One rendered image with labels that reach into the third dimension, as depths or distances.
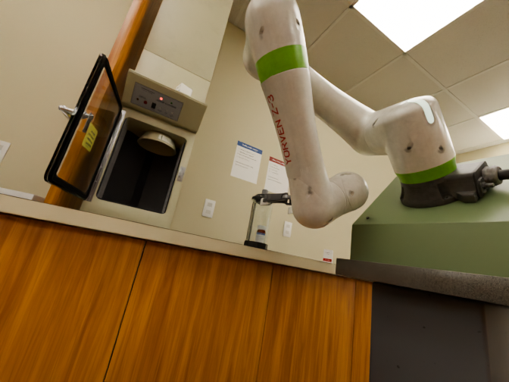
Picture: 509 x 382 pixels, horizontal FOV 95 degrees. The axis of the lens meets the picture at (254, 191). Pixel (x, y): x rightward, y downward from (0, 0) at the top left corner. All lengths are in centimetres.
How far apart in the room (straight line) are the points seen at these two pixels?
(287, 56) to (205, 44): 93
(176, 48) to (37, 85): 75
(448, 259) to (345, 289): 63
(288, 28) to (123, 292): 76
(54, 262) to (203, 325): 44
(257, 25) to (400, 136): 40
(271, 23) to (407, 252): 56
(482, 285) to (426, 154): 28
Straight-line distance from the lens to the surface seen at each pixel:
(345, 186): 62
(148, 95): 112
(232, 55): 209
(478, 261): 59
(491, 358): 62
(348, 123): 76
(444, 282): 55
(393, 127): 65
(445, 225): 62
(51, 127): 161
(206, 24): 153
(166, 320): 81
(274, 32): 57
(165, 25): 144
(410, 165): 67
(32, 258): 79
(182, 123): 113
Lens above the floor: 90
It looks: 16 degrees up
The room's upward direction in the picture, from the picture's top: 11 degrees clockwise
